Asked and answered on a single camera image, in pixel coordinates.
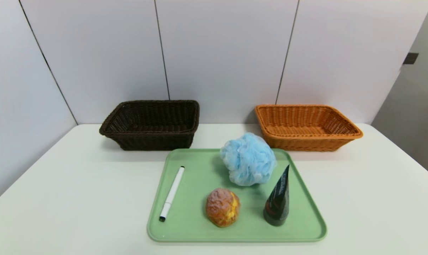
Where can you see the blue mesh bath sponge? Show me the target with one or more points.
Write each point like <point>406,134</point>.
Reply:
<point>247,159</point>

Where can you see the cream puff bread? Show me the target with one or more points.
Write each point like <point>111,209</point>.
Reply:
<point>222,208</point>

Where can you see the black cosmetic tube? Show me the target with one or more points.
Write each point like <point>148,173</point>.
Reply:
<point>278,202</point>

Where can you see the dark brown wicker basket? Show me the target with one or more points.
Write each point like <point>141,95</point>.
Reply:
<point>146,141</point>

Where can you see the orange wicker basket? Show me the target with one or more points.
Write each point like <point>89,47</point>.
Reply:
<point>306,143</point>

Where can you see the white marker pen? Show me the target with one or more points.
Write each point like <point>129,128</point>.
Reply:
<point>171,194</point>

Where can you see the green plastic tray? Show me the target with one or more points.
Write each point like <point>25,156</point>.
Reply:
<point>200,212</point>

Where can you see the dark wall fixture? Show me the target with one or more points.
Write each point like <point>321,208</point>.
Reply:
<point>410,58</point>

